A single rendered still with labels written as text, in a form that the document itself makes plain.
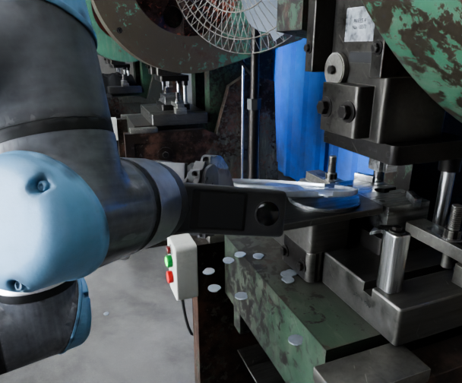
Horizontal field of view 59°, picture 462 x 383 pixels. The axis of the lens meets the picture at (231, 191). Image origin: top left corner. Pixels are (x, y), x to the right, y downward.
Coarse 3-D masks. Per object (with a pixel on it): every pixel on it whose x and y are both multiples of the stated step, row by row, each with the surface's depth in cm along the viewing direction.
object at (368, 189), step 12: (348, 180) 82; (360, 180) 82; (360, 192) 75; (372, 192) 75; (384, 192) 77; (396, 192) 75; (384, 204) 69; (396, 204) 69; (408, 204) 69; (372, 216) 72; (384, 216) 69; (396, 216) 69; (408, 216) 70; (420, 216) 71
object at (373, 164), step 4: (372, 160) 74; (376, 160) 73; (372, 164) 74; (376, 164) 73; (380, 164) 72; (384, 164) 72; (372, 168) 74; (376, 168) 73; (380, 168) 72; (384, 168) 72; (388, 168) 72; (392, 168) 72; (396, 168) 73; (384, 172) 72; (388, 172) 72; (392, 172) 72
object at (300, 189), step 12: (240, 180) 79; (252, 180) 80; (264, 180) 80; (276, 180) 79; (288, 192) 51; (300, 192) 51; (312, 192) 52; (324, 192) 59; (336, 192) 54; (348, 192) 56
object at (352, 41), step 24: (336, 0) 69; (360, 0) 63; (336, 24) 69; (360, 24) 64; (336, 48) 70; (360, 48) 64; (336, 72) 69; (360, 72) 65; (336, 96) 67; (360, 96) 62; (384, 96) 61; (408, 96) 62; (336, 120) 68; (360, 120) 63; (384, 120) 62; (408, 120) 64; (432, 120) 65
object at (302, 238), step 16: (288, 208) 68; (304, 208) 67; (320, 208) 66; (336, 208) 66; (352, 208) 67; (368, 208) 68; (288, 224) 62; (304, 224) 63; (320, 224) 64; (336, 224) 68; (288, 240) 75; (304, 240) 69; (320, 240) 68; (336, 240) 69; (288, 256) 75; (304, 256) 70; (320, 256) 69; (304, 272) 70; (320, 272) 70
